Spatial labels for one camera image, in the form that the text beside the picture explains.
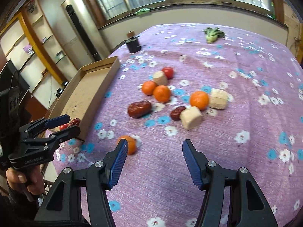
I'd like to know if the red jujube date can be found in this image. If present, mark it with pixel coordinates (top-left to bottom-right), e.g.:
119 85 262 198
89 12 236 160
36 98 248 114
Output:
67 118 81 128

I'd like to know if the large red tomato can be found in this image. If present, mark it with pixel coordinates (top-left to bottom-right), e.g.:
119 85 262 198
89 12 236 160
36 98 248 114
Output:
59 124 68 130

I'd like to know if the orange tangerine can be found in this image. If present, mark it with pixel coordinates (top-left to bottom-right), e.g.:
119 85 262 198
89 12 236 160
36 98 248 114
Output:
117 135 137 155
142 80 158 96
153 85 171 103
190 91 209 111

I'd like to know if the beige round cake piece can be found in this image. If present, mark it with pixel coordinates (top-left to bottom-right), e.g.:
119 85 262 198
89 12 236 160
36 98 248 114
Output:
152 71 168 86

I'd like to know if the person's left hand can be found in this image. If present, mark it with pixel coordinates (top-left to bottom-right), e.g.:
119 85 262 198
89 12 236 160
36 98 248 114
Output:
6 166 45 195

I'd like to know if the shallow cardboard box tray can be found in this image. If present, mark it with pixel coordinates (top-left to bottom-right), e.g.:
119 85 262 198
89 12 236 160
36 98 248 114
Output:
49 56 120 140

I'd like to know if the large dark red jujube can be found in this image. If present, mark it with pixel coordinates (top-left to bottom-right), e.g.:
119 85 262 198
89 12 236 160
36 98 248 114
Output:
127 101 152 118

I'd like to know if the tall standing air conditioner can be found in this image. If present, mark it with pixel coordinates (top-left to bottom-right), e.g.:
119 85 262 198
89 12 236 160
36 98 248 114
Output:
61 0 110 61

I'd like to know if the small dark red jujube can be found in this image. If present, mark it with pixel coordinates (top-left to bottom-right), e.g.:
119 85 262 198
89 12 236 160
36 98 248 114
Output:
170 106 186 121

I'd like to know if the black pot with wooden knob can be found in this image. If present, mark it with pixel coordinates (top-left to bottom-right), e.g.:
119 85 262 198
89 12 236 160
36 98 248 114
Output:
125 31 141 53

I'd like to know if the small red tomato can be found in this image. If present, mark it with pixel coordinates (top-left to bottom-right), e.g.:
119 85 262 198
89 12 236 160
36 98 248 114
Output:
161 67 174 79

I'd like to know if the purple floral tablecloth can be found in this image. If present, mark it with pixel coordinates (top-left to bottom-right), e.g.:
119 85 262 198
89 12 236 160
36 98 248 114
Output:
53 24 302 226

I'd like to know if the green cloth on windowsill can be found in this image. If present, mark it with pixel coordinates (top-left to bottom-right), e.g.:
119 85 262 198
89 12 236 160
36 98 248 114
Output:
136 8 150 16

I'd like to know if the green leafy vegetable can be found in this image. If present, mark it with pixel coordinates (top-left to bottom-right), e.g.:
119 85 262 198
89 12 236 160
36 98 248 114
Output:
204 27 225 44

